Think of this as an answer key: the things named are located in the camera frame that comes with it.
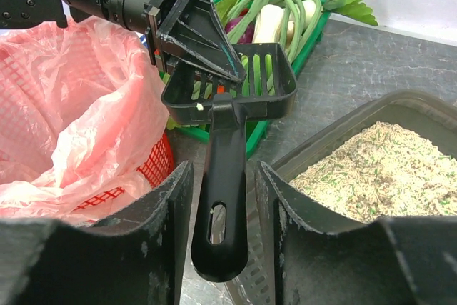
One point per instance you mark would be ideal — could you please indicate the dark translucent litter box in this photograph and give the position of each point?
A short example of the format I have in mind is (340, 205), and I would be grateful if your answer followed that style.
(420, 112)

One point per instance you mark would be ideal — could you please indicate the purple onion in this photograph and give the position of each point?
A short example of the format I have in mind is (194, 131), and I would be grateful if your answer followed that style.
(247, 36)

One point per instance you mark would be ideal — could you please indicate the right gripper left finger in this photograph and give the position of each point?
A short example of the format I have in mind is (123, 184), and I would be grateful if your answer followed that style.
(135, 256)

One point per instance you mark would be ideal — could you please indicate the green lettuce leaf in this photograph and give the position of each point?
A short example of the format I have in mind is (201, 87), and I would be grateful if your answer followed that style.
(223, 8)

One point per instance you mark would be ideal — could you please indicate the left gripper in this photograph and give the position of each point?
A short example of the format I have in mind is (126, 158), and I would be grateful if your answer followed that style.
(189, 30)

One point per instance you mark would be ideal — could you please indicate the black litter scoop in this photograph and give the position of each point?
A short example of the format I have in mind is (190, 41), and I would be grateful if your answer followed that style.
(219, 249)

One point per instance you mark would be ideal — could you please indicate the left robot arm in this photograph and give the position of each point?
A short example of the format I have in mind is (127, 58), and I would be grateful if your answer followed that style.
(24, 14)

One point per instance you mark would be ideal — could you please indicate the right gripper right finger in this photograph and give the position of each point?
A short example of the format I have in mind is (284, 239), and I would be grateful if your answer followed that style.
(316, 256)

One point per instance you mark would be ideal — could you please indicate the pink plastic bag liner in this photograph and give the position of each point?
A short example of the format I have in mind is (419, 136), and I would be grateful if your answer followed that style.
(78, 112)

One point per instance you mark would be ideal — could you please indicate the white bok choy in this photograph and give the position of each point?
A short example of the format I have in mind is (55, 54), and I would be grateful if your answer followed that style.
(268, 22)

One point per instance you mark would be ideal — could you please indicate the green long beans bundle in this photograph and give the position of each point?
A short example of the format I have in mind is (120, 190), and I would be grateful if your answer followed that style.
(293, 37)

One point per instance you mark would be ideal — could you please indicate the beige cat litter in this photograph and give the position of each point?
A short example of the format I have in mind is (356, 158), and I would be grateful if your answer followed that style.
(386, 170)

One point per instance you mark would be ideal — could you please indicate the green vegetable tray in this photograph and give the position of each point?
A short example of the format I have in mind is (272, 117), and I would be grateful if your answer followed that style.
(315, 37)

